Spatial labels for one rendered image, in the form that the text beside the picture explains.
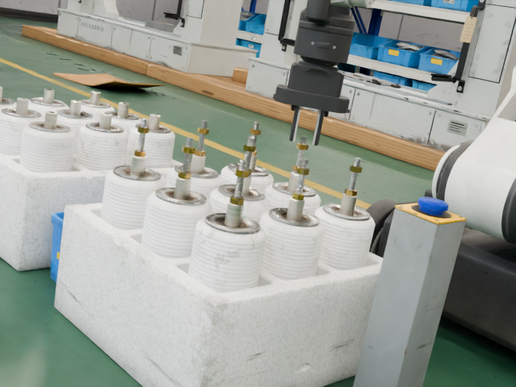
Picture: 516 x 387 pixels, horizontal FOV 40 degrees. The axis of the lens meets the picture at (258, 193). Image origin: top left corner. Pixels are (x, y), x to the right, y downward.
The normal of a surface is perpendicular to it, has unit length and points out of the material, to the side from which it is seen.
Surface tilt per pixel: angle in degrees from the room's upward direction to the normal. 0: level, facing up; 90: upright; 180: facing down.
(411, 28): 90
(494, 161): 40
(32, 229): 90
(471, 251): 46
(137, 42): 90
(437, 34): 90
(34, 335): 0
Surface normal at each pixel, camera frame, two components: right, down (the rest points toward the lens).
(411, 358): 0.66, 0.30
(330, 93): -0.07, 0.25
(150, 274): -0.73, 0.04
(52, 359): 0.18, -0.95
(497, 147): -0.29, -0.72
